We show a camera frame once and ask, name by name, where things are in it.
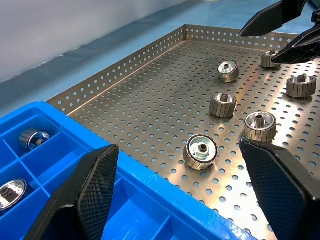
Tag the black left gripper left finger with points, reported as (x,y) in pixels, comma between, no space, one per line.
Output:
(92,190)

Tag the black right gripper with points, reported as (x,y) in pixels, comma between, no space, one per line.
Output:
(315,17)

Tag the perforated metal tray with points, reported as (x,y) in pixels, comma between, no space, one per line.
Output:
(150,100)

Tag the blue compartment tray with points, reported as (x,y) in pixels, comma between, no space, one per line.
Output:
(150,190)

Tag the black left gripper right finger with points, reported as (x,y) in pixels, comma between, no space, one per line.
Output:
(280,190)

